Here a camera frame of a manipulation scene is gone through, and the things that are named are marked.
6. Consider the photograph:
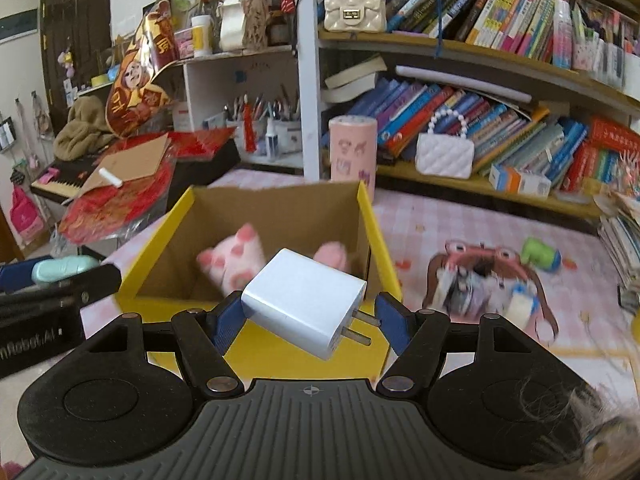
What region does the mint green small box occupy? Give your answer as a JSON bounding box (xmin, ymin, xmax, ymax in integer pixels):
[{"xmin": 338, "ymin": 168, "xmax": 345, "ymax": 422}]
[{"xmin": 32, "ymin": 255, "xmax": 100, "ymax": 285}]

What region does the pink pig plush toy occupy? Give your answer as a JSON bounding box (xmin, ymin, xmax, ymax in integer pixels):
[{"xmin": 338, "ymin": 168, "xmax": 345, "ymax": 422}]
[{"xmin": 196, "ymin": 223, "xmax": 266, "ymax": 297}]

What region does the purple toy camera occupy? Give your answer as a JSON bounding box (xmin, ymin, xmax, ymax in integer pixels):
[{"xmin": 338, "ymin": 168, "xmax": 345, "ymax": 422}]
[{"xmin": 428, "ymin": 259, "xmax": 502, "ymax": 321}]

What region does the white power adapter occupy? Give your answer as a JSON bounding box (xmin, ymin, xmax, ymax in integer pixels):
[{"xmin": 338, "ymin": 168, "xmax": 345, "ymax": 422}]
[{"xmin": 241, "ymin": 248, "xmax": 380, "ymax": 360}]

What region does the pink round plush toy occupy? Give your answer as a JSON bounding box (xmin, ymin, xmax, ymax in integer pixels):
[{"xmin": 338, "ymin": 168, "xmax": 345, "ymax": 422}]
[{"xmin": 314, "ymin": 242, "xmax": 349, "ymax": 272}]

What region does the white eraser block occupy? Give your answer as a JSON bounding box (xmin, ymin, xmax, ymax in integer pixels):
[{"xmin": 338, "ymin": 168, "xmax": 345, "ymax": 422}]
[{"xmin": 504, "ymin": 292, "xmax": 538, "ymax": 330}]

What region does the green alien toy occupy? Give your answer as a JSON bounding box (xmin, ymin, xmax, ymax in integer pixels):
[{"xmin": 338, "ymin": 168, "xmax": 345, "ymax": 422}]
[{"xmin": 521, "ymin": 237, "xmax": 562, "ymax": 273}]

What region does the blue plastic packet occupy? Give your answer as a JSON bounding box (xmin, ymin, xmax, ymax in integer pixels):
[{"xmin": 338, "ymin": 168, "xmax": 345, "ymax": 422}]
[{"xmin": 512, "ymin": 282, "xmax": 537, "ymax": 304}]

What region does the yellow cardboard box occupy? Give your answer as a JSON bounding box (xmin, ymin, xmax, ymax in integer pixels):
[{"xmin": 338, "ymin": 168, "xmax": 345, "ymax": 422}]
[{"xmin": 116, "ymin": 182, "xmax": 400, "ymax": 380}]

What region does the brown cardboard sheet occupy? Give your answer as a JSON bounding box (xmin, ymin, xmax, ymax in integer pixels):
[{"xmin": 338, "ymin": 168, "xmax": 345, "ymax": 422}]
[{"xmin": 74, "ymin": 134, "xmax": 170, "ymax": 198}]

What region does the olive green cloth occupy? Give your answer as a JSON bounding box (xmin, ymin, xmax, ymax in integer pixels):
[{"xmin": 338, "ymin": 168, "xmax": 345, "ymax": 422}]
[{"xmin": 53, "ymin": 96, "xmax": 115, "ymax": 162}]

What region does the white quilted pearl handbag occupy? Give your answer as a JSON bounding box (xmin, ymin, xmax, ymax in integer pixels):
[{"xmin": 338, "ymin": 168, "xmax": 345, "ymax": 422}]
[{"xmin": 414, "ymin": 108, "xmax": 475, "ymax": 180}]

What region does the orange white medicine box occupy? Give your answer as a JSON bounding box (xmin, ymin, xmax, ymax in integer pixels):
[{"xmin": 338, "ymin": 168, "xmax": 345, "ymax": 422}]
[{"xmin": 489, "ymin": 165, "xmax": 551, "ymax": 198}]

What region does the pink cylindrical container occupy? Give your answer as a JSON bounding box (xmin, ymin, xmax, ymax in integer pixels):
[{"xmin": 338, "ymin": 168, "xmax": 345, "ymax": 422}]
[{"xmin": 329, "ymin": 115, "xmax": 378, "ymax": 200}]

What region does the pink cartoon desk mat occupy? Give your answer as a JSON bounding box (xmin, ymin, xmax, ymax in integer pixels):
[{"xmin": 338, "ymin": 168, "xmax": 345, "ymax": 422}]
[{"xmin": 82, "ymin": 170, "xmax": 639, "ymax": 399}]

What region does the red gold foil decoration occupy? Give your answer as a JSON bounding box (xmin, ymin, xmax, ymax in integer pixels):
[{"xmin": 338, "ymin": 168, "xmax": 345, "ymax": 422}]
[{"xmin": 105, "ymin": 0, "xmax": 179, "ymax": 139}]

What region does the stack of magazines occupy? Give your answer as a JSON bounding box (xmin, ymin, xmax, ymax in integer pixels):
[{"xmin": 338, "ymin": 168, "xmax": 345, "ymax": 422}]
[{"xmin": 594, "ymin": 193, "xmax": 639, "ymax": 308}]

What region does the wooden bookshelf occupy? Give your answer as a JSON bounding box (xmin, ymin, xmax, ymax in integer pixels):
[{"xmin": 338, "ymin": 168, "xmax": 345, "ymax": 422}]
[{"xmin": 296, "ymin": 0, "xmax": 639, "ymax": 219}]

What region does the beige quilted handbag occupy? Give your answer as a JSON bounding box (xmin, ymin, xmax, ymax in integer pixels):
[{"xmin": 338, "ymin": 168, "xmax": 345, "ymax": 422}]
[{"xmin": 323, "ymin": 0, "xmax": 387, "ymax": 34}]

